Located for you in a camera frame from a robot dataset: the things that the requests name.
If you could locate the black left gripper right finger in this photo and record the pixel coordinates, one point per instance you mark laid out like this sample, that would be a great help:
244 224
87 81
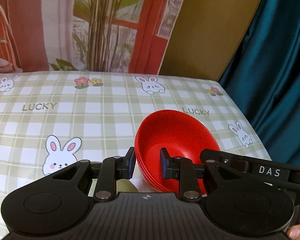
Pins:
235 202

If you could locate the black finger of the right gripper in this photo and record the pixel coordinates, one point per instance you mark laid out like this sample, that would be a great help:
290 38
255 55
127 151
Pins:
231 160

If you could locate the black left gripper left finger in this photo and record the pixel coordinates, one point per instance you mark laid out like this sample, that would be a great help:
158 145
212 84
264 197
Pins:
59 201

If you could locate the red plastic bowl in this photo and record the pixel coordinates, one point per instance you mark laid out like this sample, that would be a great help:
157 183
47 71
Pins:
173 130

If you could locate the stacked red bowls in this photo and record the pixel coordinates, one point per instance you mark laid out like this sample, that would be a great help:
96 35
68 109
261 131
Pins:
149 164

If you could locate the checkered rabbit tablecloth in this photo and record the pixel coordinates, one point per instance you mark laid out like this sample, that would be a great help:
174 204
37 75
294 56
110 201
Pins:
104 110

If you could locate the teal curtain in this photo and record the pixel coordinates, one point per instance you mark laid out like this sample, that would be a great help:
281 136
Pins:
263 78

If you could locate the printed chair backdrop curtain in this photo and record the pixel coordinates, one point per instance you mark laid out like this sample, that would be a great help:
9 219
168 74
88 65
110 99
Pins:
123 36

